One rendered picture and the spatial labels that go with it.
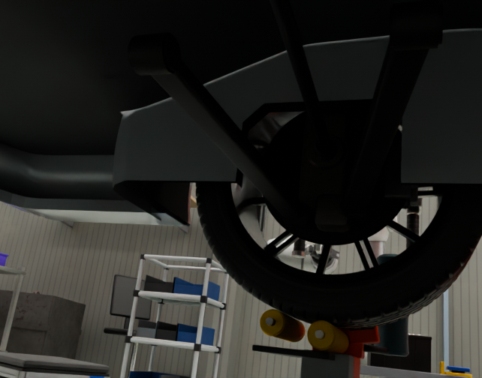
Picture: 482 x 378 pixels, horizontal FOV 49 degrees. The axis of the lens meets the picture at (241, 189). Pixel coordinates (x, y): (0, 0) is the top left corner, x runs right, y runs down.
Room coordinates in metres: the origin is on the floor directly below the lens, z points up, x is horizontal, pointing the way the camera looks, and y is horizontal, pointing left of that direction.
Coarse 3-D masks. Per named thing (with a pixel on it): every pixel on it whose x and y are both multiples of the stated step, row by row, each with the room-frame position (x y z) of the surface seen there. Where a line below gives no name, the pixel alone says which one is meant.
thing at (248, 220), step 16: (272, 112) 1.19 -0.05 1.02; (288, 112) 1.22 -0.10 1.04; (256, 128) 1.19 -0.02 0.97; (272, 128) 1.25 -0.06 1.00; (400, 128) 1.24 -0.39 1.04; (256, 144) 1.24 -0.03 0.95; (240, 192) 1.23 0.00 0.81; (256, 192) 1.36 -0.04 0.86; (432, 192) 1.19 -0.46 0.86; (448, 192) 1.00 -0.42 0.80; (240, 208) 1.20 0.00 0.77; (256, 208) 1.37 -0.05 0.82; (240, 224) 1.15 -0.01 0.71; (256, 224) 1.34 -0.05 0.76; (432, 224) 1.01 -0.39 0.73; (256, 240) 1.20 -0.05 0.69; (288, 240) 1.30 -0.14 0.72; (368, 240) 1.24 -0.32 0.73; (416, 240) 1.02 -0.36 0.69; (272, 256) 1.12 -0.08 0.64; (400, 256) 1.03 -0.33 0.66; (288, 272) 1.11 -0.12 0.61; (304, 272) 1.10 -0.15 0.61; (320, 272) 1.27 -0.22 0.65; (368, 272) 1.05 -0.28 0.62
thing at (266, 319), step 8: (264, 312) 1.19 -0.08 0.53; (272, 312) 1.18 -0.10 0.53; (280, 312) 1.18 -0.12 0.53; (264, 320) 1.18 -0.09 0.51; (272, 320) 1.15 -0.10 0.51; (280, 320) 1.17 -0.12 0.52; (288, 320) 1.21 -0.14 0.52; (296, 320) 1.32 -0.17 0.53; (264, 328) 1.18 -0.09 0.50; (272, 328) 1.18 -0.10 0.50; (280, 328) 1.17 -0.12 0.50; (288, 328) 1.22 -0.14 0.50; (296, 328) 1.29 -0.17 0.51; (304, 328) 1.39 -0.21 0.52; (272, 336) 1.20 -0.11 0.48; (280, 336) 1.21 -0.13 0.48; (288, 336) 1.26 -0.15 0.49; (296, 336) 1.32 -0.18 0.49
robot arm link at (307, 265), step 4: (308, 244) 2.01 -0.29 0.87; (308, 256) 1.98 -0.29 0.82; (304, 260) 1.99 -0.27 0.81; (308, 260) 1.98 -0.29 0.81; (336, 260) 1.97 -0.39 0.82; (304, 264) 2.00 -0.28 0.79; (308, 264) 1.99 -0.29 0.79; (312, 264) 1.98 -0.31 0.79; (336, 264) 1.98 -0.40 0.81; (304, 268) 2.02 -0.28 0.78; (308, 268) 2.01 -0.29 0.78; (312, 268) 1.99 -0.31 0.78; (316, 268) 1.98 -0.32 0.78; (332, 268) 1.98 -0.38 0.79; (324, 272) 1.99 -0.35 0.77; (328, 272) 2.00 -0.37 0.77
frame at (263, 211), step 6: (258, 192) 1.40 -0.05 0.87; (438, 198) 1.25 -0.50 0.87; (438, 204) 1.25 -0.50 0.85; (258, 210) 1.40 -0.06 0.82; (264, 210) 1.44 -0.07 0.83; (258, 216) 1.40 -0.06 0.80; (264, 216) 1.44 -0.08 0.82; (258, 222) 1.40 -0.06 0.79; (264, 222) 1.44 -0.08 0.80; (264, 228) 1.45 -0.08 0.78; (264, 240) 1.43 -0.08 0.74; (276, 258) 1.38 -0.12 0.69
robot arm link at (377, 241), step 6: (396, 222) 2.35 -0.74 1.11; (384, 228) 2.36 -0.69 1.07; (378, 234) 2.36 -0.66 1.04; (384, 234) 2.37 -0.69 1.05; (372, 240) 2.38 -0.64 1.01; (378, 240) 2.38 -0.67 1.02; (384, 240) 2.39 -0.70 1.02; (372, 246) 2.40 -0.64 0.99; (378, 246) 2.39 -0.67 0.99; (384, 246) 2.42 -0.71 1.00; (366, 252) 2.42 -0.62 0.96; (378, 252) 2.40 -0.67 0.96; (384, 252) 2.42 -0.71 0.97; (366, 258) 2.43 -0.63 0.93; (366, 354) 2.47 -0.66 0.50; (360, 360) 2.49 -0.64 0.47; (366, 360) 2.48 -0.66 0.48
